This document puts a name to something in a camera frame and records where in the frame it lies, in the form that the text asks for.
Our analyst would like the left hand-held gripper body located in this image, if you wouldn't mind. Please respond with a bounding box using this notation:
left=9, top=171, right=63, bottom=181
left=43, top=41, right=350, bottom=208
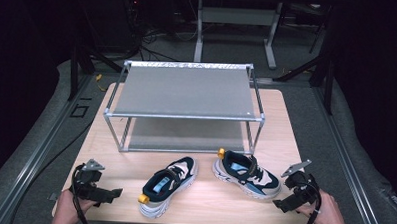
left=68, top=158, right=107, bottom=204

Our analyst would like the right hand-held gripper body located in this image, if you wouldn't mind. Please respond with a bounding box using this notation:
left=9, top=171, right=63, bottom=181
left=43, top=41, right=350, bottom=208
left=280, top=158, right=321, bottom=201

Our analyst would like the navy white sneaker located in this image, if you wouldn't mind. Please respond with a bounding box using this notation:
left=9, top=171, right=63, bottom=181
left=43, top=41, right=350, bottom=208
left=211, top=147, right=284, bottom=201
left=137, top=154, right=200, bottom=221

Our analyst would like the grey metal-frame shoe rack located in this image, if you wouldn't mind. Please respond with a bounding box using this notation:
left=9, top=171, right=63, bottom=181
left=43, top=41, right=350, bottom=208
left=101, top=58, right=268, bottom=158

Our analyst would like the person's left hand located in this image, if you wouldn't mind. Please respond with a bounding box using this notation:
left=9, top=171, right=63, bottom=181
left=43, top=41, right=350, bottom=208
left=51, top=188, right=100, bottom=224

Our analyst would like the person's right hand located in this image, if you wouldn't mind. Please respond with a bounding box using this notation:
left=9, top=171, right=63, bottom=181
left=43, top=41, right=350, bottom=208
left=296, top=187, right=350, bottom=224

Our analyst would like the dark metal stand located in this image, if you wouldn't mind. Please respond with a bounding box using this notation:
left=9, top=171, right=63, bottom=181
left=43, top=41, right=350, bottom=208
left=272, top=3, right=338, bottom=116

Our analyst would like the small yellow floor object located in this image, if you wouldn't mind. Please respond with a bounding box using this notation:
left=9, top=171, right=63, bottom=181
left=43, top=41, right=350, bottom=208
left=94, top=73, right=108, bottom=93

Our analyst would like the black tripod stand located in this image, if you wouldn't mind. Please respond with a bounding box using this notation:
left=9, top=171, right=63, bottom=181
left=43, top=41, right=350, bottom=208
left=67, top=41, right=125, bottom=103

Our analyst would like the white metal stand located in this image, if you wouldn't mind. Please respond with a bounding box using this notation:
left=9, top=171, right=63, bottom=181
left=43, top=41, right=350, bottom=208
left=192, top=0, right=284, bottom=71

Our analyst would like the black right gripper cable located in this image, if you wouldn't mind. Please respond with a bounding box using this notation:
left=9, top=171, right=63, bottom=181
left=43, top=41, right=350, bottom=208
left=301, top=174, right=324, bottom=224

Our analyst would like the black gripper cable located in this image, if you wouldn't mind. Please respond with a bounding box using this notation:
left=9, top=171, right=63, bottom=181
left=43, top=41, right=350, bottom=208
left=69, top=163, right=96, bottom=224
left=301, top=174, right=324, bottom=224

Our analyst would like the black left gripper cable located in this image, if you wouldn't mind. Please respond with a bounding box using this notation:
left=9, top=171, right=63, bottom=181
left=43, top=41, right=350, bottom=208
left=69, top=163, right=96, bottom=224

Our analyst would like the black floor cable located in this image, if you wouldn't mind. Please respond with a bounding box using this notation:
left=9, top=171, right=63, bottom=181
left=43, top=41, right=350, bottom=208
left=7, top=116, right=95, bottom=224

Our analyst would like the aluminium floor rail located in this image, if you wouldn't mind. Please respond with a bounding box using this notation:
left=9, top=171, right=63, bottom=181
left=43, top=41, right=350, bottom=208
left=307, top=85, right=390, bottom=224
left=0, top=71, right=94, bottom=224

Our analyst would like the tangle of black cables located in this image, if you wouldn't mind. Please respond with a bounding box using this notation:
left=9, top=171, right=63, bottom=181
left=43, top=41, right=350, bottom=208
left=121, top=0, right=199, bottom=64

